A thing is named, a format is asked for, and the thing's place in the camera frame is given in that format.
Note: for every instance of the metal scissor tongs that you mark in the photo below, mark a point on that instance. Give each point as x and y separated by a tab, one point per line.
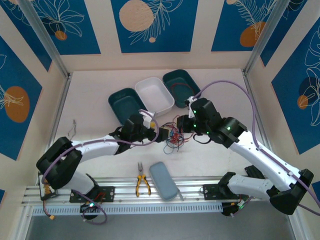
74	123

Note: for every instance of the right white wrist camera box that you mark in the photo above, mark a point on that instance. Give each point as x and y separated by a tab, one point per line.
192	99

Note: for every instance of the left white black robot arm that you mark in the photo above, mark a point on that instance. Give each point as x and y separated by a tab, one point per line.
95	147

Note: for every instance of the black orange charger board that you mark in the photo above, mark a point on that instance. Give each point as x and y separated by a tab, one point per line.
51	195

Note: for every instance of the blue floral wall panel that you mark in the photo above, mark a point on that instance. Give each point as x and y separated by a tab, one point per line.
25	140
282	37
287	112
75	25
225	30
175	25
25	37

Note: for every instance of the aluminium mounting rail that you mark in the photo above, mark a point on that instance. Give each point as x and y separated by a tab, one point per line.
125	186

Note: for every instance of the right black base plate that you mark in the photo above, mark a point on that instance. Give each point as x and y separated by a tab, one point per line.
210	192

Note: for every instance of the grey blue zip case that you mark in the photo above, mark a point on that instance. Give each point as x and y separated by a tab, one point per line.
162	180

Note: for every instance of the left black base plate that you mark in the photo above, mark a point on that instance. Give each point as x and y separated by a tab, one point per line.
107	193

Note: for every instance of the aluminium table edge rail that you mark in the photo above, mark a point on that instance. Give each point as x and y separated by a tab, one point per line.
60	107
251	100

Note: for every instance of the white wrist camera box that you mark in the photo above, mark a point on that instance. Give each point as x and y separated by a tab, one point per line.
192	99
146	115

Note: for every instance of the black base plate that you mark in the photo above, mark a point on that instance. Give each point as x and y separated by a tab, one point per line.
210	192
107	193

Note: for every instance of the black controller board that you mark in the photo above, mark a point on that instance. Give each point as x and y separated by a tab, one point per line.
87	208
228	211

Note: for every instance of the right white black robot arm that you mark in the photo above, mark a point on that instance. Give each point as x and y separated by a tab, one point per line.
262	160

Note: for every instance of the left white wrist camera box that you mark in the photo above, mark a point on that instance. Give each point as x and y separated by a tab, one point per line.
146	115

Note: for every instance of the aluminium frame post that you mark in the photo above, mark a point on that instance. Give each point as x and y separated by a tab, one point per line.
43	32
266	32

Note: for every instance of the dark green plastic bin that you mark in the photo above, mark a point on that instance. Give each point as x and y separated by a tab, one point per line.
182	75
120	105

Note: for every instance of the white plastic bin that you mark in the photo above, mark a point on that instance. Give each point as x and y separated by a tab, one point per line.
155	96

